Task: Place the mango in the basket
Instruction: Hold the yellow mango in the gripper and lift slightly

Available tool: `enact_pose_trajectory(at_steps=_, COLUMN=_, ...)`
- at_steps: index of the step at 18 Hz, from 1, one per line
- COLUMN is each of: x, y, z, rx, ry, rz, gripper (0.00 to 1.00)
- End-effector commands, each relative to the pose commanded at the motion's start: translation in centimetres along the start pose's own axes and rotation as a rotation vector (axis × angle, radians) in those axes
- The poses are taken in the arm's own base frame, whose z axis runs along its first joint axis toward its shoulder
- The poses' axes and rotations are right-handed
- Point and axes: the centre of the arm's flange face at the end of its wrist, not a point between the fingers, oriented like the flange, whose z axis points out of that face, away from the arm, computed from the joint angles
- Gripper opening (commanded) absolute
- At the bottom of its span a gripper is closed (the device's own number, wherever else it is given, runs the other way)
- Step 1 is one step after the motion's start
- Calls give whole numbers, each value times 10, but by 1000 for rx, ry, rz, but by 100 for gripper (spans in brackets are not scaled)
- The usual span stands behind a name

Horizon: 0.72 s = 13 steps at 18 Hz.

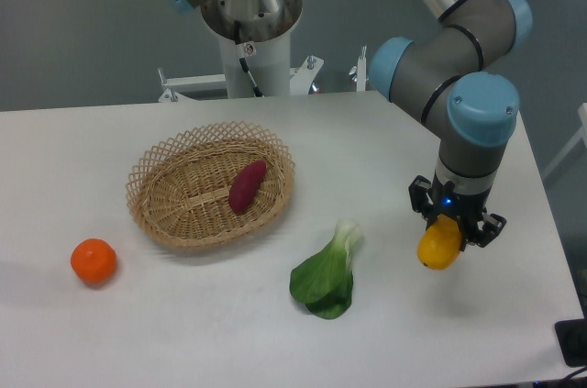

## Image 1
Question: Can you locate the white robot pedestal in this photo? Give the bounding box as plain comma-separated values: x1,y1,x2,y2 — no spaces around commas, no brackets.
158,0,324,102

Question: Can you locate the black device at table edge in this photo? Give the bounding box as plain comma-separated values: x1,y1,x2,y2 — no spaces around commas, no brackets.
554,318,586,367

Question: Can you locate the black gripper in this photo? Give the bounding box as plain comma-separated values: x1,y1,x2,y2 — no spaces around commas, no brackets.
408,162,507,251

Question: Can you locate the green bok choy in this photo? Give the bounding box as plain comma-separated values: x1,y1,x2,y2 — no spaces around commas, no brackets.
289,218,363,320

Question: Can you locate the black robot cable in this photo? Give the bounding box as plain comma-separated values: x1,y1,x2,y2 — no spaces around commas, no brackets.
233,19,266,98

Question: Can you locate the purple sweet potato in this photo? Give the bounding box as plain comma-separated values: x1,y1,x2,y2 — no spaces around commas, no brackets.
228,160,267,214

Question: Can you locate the white metal frame right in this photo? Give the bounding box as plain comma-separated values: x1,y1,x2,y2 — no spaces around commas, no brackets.
541,103,586,186

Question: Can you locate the yellow mango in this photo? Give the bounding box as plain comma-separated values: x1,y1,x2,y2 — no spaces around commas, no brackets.
417,215,462,270

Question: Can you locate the orange mandarin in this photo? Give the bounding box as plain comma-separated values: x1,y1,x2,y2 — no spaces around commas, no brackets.
70,238,117,286

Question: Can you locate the white bracket with bolt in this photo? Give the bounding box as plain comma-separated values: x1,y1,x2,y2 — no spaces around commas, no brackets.
349,45,368,92

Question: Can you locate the woven wicker basket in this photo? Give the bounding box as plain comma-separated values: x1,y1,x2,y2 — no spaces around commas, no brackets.
126,122,295,250

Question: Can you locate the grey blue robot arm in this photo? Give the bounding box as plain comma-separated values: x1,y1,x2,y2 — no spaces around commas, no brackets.
169,0,533,247

